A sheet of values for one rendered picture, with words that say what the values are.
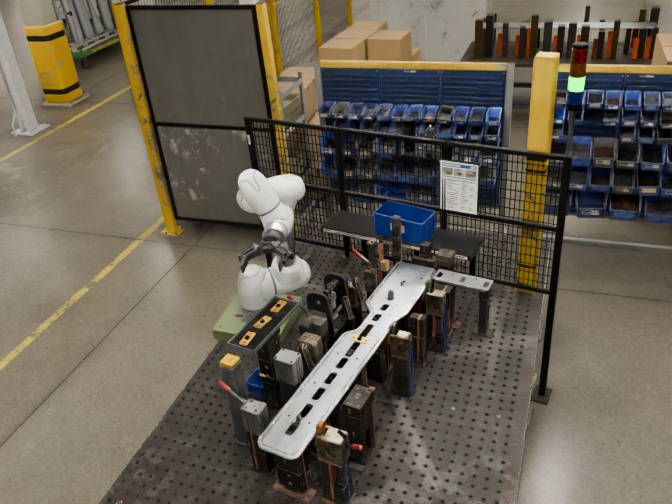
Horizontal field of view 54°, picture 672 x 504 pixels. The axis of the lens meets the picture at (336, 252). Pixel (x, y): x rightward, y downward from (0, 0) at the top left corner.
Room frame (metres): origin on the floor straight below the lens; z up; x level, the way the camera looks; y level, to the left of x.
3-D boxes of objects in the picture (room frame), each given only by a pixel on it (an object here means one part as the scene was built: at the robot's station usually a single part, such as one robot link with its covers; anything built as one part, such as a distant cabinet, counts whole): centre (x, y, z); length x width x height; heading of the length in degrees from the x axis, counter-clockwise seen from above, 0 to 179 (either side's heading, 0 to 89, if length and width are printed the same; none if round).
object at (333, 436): (1.74, 0.08, 0.88); 0.15 x 0.11 x 0.36; 59
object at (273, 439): (2.32, -0.07, 1.00); 1.38 x 0.22 x 0.02; 149
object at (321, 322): (2.42, 0.12, 0.89); 0.13 x 0.11 x 0.38; 59
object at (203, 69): (5.12, 0.89, 1.00); 1.34 x 0.14 x 2.00; 68
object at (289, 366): (2.15, 0.24, 0.90); 0.13 x 0.10 x 0.41; 59
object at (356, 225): (3.21, -0.36, 1.01); 0.90 x 0.22 x 0.03; 59
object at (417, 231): (3.20, -0.39, 1.09); 0.30 x 0.17 x 0.13; 53
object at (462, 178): (3.16, -0.68, 1.30); 0.23 x 0.02 x 0.31; 59
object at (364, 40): (7.59, -0.62, 0.52); 1.20 x 0.80 x 1.05; 155
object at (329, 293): (2.53, 0.05, 0.94); 0.18 x 0.13 x 0.49; 149
